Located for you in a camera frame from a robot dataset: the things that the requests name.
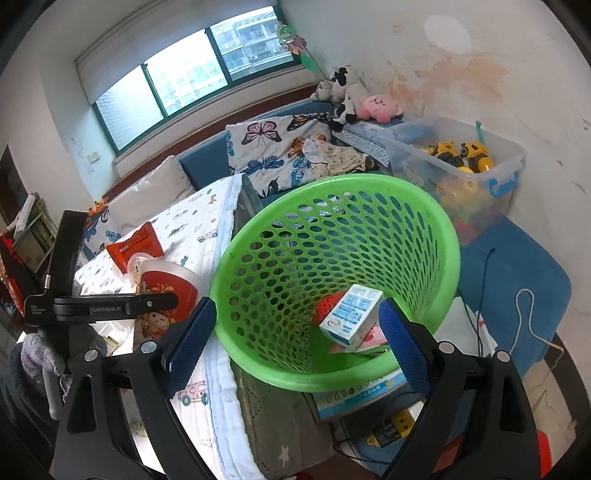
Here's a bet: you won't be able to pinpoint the left butterfly pillow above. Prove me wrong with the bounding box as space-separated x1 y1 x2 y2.
82 208 121 260

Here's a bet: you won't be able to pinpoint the green plastic waste basket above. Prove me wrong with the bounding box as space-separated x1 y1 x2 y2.
211 174 460 393

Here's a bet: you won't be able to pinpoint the striped grey cloth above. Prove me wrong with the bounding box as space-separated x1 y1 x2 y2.
332 119 401 168

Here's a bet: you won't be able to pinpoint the clear plastic toy bin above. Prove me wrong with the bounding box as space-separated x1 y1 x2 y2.
382 116 527 245

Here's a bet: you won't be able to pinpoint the butterfly pillow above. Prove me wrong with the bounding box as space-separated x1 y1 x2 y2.
224 113 331 198
82 208 121 260

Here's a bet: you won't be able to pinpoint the beige cushion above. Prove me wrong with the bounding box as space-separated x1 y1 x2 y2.
108 155 195 235

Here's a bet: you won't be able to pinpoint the patterned white tablecloth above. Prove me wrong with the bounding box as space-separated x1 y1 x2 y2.
75 175 263 479

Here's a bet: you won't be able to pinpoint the red mesh net bag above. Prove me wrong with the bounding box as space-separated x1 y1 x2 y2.
312 292 345 325

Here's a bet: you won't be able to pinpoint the colourful pinwheel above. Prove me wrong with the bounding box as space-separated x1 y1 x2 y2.
276 22 328 80

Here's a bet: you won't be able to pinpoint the window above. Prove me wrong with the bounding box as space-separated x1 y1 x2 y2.
76 1 298 155

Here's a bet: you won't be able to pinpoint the pink plush toy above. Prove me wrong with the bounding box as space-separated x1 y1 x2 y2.
358 94 404 124

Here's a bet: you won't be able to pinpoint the black white cow plush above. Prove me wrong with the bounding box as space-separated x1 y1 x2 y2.
311 65 359 132

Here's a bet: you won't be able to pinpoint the beige crumpled clothes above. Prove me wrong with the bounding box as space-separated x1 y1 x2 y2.
303 138 376 180

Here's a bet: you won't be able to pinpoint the white blue milk carton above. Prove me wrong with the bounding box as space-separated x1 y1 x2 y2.
320 284 385 350

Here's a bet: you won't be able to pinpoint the red printed plastic cup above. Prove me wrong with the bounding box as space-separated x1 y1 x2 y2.
133 260 207 348

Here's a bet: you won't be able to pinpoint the blue sofa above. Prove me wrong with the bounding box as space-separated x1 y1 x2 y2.
178 100 571 392

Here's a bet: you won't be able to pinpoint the metal shelf rack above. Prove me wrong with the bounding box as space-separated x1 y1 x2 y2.
1 193 57 277

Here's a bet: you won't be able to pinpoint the yellow toy truck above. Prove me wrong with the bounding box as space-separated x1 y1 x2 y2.
427 141 495 173

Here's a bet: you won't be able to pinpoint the orange toy on sofa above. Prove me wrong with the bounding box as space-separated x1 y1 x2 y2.
87 199 108 217

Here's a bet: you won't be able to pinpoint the right butterfly pillow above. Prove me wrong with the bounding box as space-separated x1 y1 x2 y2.
224 113 331 198

